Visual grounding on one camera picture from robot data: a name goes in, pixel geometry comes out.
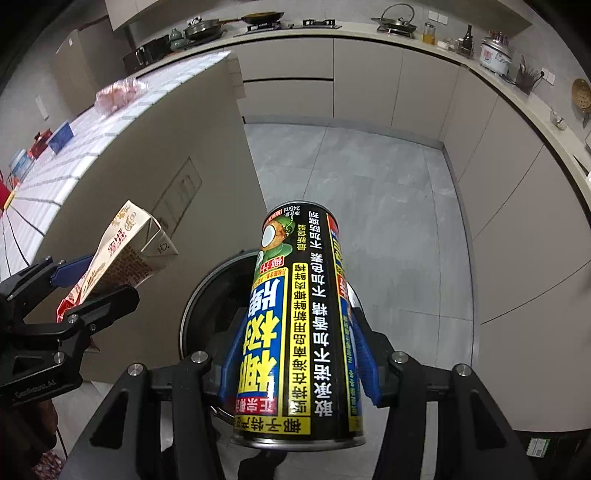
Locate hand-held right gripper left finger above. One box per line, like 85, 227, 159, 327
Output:
65, 314, 252, 480

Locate kitchen counter with cabinets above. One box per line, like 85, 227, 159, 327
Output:
222, 18, 591, 435

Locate blue bowl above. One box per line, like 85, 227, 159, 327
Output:
47, 122, 75, 154

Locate beige kitchen island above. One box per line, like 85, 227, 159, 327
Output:
0, 48, 267, 384

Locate pan with glass lid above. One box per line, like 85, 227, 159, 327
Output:
184, 17, 227, 40

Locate red cooking pot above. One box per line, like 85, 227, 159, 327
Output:
28, 130, 51, 158

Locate gas stove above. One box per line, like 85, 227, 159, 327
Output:
233, 18, 345, 38

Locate black round trash bin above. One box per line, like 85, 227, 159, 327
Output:
178, 249, 370, 480

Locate beige drink carton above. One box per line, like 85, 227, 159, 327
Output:
56, 200, 179, 354

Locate dark glass bottle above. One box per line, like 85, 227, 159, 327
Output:
459, 24, 476, 58

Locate white rice cooker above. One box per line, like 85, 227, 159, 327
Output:
480, 32, 513, 77

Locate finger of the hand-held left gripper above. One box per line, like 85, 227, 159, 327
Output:
9, 285, 140, 344
0, 255, 95, 301

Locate black microwave oven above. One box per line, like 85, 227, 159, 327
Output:
122, 36, 171, 70

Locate white grid tablecloth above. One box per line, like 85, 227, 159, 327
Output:
0, 50, 232, 282

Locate pink plastic bag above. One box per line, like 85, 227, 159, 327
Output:
95, 78, 148, 115

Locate tall beige cabinet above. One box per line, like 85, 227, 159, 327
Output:
51, 28, 139, 112

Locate upper wall cabinets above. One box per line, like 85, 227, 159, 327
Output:
104, 0, 185, 29

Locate bamboo strainer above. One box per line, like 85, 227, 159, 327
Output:
571, 78, 591, 127

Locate black and yellow drink can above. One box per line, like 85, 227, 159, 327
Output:
231, 202, 368, 450

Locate black wok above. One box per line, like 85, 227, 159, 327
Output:
221, 10, 286, 26

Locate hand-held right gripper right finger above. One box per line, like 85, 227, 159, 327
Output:
348, 293, 539, 480

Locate glass lid wok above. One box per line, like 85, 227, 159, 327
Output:
372, 4, 419, 34

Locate black knife holder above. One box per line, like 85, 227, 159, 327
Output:
513, 55, 546, 95

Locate white tub with blue label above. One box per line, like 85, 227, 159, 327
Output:
8, 148, 35, 181

